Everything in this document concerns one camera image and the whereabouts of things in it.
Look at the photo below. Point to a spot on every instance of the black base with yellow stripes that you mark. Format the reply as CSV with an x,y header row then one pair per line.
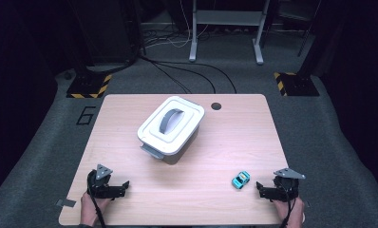
x,y
87,85
299,85

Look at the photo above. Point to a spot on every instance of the person's right hand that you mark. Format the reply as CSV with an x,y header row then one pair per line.
x,y
296,213

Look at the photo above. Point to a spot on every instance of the blue toy car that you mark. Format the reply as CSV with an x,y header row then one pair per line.
x,y
241,180

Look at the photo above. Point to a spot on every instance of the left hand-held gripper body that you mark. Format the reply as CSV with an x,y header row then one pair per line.
x,y
98,190

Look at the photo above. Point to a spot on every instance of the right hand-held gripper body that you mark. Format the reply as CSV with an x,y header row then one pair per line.
x,y
285,190

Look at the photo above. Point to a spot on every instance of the large dark box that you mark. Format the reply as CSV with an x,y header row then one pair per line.
x,y
114,31

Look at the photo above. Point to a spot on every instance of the white metal stand frame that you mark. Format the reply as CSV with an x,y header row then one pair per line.
x,y
228,17

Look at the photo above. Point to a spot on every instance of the transparent brown storage box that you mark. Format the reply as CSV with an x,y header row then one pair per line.
x,y
179,156

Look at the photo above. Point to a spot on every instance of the person's left hand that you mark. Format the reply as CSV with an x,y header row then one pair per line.
x,y
88,210

